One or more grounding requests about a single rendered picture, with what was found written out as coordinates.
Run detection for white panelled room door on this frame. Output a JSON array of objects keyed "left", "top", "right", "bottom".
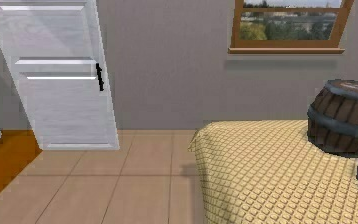
[{"left": 0, "top": 0, "right": 121, "bottom": 151}]

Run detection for brown wooden framed window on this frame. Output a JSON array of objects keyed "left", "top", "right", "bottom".
[{"left": 227, "top": 0, "right": 356, "bottom": 55}]

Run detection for brown barrel shaped pillow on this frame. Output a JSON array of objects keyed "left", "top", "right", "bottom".
[{"left": 306, "top": 79, "right": 358, "bottom": 155}]

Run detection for black door handle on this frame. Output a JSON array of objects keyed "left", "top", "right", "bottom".
[{"left": 95, "top": 62, "right": 105, "bottom": 92}]

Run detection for yellow quilted bed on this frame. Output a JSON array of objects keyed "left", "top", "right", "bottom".
[{"left": 187, "top": 119, "right": 358, "bottom": 224}]

